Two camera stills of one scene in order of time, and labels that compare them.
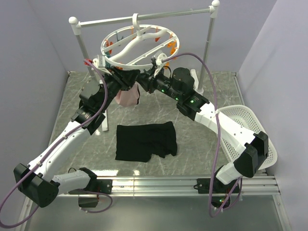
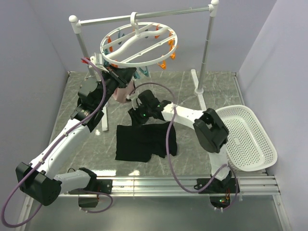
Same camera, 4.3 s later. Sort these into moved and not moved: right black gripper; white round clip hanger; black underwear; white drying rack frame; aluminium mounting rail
Moved: white round clip hanger; right black gripper
Not moved: black underwear; white drying rack frame; aluminium mounting rail
